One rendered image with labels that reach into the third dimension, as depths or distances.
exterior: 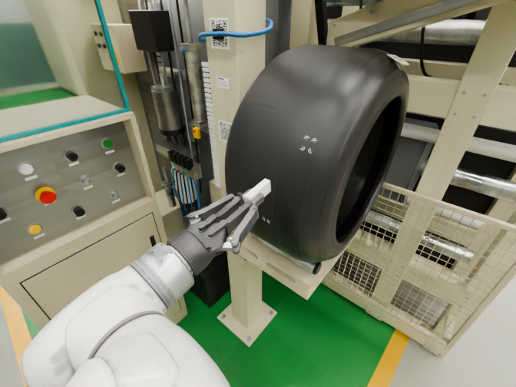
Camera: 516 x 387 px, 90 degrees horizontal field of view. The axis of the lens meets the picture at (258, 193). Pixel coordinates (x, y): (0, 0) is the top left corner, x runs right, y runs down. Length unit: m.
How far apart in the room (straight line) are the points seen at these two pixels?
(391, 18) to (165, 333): 0.98
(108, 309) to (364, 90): 0.55
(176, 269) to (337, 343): 1.46
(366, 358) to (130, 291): 1.54
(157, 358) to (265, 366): 1.40
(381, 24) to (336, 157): 0.59
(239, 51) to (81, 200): 0.75
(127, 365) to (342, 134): 0.46
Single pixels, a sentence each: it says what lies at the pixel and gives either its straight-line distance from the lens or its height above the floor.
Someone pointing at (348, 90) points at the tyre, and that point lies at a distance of 0.56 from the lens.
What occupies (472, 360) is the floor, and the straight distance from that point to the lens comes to 2.05.
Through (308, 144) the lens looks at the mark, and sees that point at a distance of 0.51.
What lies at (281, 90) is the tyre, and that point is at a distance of 0.60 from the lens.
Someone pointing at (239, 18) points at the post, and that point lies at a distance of 0.82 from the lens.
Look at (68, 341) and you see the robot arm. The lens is 0.40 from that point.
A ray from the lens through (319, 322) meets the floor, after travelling 1.81.
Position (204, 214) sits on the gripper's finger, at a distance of 0.50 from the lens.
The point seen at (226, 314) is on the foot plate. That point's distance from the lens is 1.80.
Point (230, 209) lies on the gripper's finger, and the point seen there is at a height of 1.25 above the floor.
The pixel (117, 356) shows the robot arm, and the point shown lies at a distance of 0.30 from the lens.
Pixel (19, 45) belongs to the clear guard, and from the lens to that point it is 0.97.
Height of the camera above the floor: 1.55
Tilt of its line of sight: 34 degrees down
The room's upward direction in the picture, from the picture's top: straight up
